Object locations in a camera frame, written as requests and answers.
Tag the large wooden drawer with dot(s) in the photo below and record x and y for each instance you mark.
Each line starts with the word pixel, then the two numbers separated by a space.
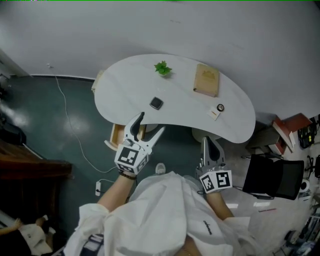
pixel 116 135

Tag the red and white boxes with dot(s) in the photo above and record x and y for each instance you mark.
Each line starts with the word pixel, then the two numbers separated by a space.
pixel 290 130

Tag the person's white shirt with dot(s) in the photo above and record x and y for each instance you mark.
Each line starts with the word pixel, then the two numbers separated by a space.
pixel 155 220

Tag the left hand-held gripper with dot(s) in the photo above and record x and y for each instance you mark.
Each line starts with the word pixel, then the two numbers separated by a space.
pixel 130 157

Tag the black and yellow device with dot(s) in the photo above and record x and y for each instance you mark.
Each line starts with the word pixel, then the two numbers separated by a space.
pixel 307 136

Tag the black chair base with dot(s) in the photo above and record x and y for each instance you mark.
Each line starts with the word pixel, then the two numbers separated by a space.
pixel 313 165

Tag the cream ornate furniture piece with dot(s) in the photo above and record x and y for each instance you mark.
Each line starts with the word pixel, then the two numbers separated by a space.
pixel 97 80

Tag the small dark square object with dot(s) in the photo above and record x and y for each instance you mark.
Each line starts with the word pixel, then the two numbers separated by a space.
pixel 156 103

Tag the white curved desk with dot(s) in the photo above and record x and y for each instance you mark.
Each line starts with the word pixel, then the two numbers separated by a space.
pixel 180 110

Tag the dark wooden bench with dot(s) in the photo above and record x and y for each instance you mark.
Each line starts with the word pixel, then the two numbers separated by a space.
pixel 30 170

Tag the person's right forearm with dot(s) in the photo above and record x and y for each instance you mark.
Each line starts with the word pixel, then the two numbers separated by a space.
pixel 218 205

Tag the white round device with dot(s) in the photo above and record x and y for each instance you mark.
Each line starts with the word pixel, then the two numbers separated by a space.
pixel 305 186

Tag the tan book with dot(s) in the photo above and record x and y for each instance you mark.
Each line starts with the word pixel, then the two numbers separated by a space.
pixel 207 80

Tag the person's white shoe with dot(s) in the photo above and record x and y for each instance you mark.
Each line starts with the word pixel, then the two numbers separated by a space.
pixel 160 168

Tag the small green potted plant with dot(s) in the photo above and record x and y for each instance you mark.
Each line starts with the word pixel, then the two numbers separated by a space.
pixel 162 68

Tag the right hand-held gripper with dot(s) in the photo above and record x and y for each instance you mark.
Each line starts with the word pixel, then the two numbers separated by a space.
pixel 215 180

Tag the person's left forearm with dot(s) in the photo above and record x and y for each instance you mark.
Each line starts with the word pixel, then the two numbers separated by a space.
pixel 117 192

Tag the grey cardboard box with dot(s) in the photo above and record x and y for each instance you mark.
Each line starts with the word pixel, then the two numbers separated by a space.
pixel 262 135

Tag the small round black object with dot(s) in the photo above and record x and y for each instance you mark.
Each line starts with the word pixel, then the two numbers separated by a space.
pixel 220 107

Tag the black office chair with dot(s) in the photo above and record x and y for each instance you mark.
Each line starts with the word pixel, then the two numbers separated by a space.
pixel 275 177

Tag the white power strip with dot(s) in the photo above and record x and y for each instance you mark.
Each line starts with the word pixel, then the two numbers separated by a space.
pixel 98 188

